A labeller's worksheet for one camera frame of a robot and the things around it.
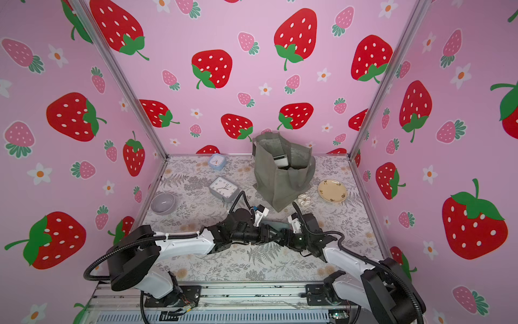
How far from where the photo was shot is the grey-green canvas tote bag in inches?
32.8

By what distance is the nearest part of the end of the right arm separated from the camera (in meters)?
0.65

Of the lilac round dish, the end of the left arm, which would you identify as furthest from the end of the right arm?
the lilac round dish
